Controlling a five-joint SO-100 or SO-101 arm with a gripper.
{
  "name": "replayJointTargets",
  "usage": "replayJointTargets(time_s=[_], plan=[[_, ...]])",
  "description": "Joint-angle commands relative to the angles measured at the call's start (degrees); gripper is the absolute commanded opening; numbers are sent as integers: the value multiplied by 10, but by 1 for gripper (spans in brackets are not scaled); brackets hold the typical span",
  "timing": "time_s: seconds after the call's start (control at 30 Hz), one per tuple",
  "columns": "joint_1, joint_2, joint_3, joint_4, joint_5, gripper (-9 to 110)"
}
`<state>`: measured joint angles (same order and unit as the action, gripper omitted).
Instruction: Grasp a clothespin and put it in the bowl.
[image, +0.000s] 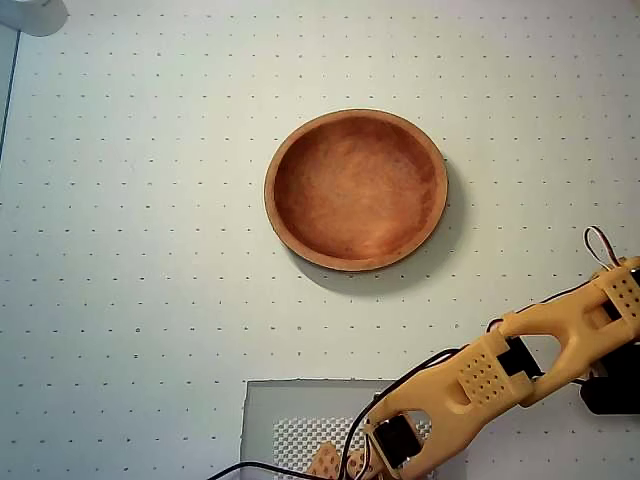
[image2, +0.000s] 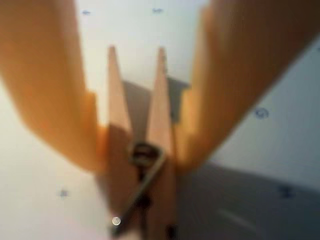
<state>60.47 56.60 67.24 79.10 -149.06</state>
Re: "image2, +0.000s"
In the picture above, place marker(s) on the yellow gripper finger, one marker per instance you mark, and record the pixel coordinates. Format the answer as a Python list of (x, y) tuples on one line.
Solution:
[(50, 87), (225, 75)]

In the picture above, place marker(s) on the wooden clothespin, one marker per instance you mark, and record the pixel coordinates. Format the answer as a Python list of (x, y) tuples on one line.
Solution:
[(160, 112)]

